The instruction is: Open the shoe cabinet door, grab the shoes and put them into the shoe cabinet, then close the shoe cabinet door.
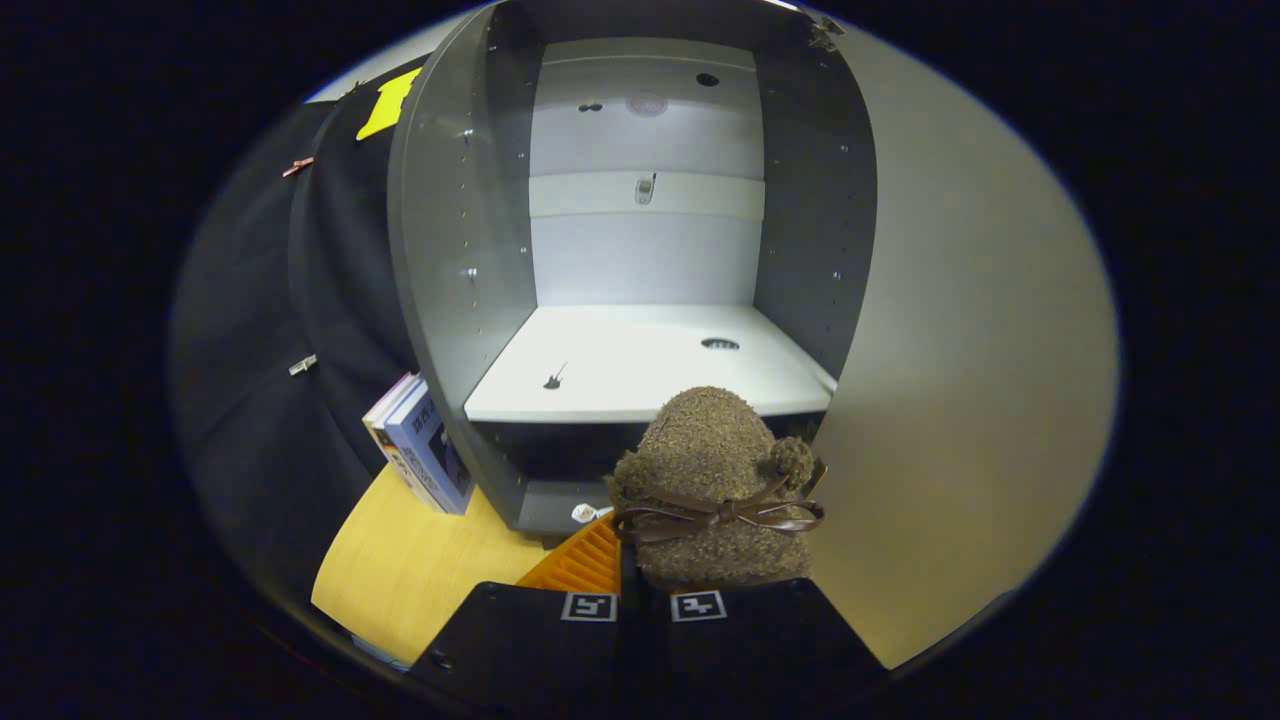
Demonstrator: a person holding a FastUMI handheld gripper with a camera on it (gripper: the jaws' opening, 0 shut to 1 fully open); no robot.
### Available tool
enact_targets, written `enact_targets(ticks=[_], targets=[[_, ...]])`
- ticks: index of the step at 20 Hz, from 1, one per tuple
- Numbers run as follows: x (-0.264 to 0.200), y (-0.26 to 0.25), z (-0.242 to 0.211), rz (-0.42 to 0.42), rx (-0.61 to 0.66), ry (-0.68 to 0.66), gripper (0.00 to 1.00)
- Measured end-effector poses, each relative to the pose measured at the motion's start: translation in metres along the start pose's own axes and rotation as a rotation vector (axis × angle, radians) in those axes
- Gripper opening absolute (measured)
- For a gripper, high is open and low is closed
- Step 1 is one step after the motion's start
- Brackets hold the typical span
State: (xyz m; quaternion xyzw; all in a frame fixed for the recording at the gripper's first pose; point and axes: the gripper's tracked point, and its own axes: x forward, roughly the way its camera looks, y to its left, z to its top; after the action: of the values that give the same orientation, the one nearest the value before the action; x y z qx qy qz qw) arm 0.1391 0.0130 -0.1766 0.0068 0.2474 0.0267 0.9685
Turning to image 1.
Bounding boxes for brown fuzzy shoe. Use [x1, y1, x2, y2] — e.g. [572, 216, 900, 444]
[608, 386, 827, 591]

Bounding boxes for black backdrop cloth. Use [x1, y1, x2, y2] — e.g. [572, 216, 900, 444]
[170, 60, 441, 601]

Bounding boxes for blue cover book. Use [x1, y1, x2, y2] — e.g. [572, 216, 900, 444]
[385, 385, 476, 516]

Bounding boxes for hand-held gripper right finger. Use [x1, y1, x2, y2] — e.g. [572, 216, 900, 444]
[620, 578, 891, 706]

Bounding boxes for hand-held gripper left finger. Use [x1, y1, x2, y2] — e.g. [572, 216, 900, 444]
[410, 512, 623, 706]

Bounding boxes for grey shoe cabinet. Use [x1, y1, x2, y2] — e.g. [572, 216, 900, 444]
[387, 0, 879, 536]

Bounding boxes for white cover book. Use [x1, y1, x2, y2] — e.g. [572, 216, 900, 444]
[362, 372, 421, 481]

